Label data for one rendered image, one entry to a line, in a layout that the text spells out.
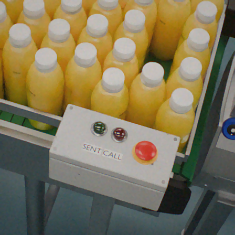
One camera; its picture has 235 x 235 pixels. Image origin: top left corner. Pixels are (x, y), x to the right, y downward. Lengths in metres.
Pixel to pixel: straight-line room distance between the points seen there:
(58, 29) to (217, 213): 0.69
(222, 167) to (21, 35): 0.50
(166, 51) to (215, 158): 0.25
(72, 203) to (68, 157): 1.17
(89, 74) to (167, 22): 0.23
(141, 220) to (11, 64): 1.12
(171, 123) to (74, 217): 1.10
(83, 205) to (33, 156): 0.89
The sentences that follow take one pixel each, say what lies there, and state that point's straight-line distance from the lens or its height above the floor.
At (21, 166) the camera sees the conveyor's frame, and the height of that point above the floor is 0.77.
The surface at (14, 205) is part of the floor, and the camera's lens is 2.21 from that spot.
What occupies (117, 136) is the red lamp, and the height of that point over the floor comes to 1.11.
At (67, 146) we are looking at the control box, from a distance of 1.05.
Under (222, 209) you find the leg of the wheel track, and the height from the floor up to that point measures 0.59.
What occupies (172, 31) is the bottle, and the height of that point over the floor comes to 1.00.
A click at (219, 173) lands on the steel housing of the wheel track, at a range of 1.37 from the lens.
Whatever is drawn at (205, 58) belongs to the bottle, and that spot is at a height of 1.06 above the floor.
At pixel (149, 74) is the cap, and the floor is 1.10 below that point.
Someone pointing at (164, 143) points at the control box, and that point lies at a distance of 1.07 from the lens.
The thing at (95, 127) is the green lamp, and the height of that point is 1.11.
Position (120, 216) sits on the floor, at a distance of 2.20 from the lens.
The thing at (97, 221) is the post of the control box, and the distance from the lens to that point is 1.32.
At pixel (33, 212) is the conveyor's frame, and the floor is 0.53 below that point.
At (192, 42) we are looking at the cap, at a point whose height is 1.10.
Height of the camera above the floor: 2.02
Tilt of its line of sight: 58 degrees down
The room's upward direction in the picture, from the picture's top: 11 degrees clockwise
